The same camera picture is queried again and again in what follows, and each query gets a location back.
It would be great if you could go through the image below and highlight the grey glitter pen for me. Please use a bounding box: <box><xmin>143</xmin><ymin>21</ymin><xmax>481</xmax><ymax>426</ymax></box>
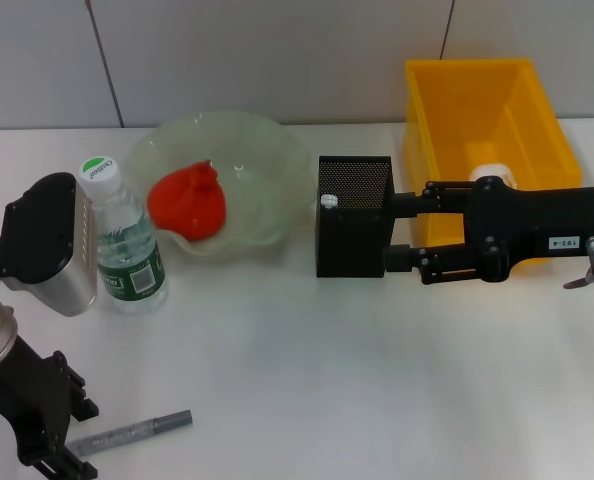
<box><xmin>66</xmin><ymin>409</ymin><xmax>194</xmax><ymax>456</ymax></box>

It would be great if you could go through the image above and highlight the black mesh pen holder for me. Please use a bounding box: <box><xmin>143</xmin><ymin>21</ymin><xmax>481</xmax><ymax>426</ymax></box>
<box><xmin>315</xmin><ymin>155</ymin><xmax>399</xmax><ymax>279</ymax></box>

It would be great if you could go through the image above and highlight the yellow plastic bin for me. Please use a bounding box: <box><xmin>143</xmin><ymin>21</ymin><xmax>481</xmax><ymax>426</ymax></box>
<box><xmin>403</xmin><ymin>57</ymin><xmax>584</xmax><ymax>274</ymax></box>

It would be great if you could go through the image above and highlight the pale green wavy glass plate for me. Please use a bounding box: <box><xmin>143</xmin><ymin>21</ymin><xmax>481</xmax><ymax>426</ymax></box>
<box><xmin>126</xmin><ymin>110</ymin><xmax>314</xmax><ymax>261</ymax></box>

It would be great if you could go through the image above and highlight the clear green-labelled water bottle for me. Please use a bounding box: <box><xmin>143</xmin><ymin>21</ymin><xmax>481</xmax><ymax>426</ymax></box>
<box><xmin>78</xmin><ymin>155</ymin><xmax>170</xmax><ymax>316</ymax></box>

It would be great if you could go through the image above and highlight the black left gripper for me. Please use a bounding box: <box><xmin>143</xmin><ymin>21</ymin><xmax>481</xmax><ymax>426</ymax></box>
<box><xmin>0</xmin><ymin>334</ymin><xmax>101</xmax><ymax>480</ymax></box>

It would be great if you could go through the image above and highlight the white paper ball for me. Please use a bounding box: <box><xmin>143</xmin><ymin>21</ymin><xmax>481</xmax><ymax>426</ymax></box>
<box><xmin>469</xmin><ymin>163</ymin><xmax>518</xmax><ymax>189</ymax></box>

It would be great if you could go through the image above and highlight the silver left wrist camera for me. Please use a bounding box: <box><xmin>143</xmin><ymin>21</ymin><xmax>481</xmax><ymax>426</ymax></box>
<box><xmin>0</xmin><ymin>172</ymin><xmax>99</xmax><ymax>318</ymax></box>

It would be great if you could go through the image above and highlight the orange fruit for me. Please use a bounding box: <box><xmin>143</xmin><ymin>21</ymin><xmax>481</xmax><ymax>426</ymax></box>
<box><xmin>146</xmin><ymin>159</ymin><xmax>227</xmax><ymax>242</ymax></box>

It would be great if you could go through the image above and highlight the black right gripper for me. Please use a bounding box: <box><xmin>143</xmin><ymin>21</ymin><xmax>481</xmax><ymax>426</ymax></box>
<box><xmin>384</xmin><ymin>177</ymin><xmax>594</xmax><ymax>287</ymax></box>

